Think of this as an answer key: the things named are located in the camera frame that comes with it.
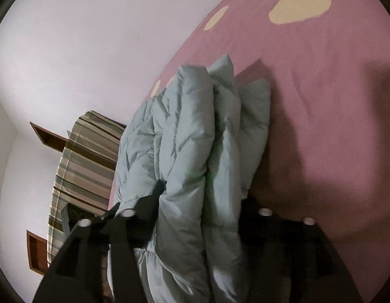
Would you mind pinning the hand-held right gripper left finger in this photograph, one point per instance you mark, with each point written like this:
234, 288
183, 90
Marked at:
147, 205

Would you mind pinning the brown wooden board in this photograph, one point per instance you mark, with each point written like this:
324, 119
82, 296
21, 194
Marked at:
46, 135
37, 252

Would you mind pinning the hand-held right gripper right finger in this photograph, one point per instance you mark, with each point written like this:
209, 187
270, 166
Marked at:
254, 214

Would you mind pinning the pink dotted bed sheet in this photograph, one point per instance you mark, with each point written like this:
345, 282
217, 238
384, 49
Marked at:
308, 85

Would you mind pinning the light blue puffer jacket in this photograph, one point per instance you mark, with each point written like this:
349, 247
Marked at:
182, 132

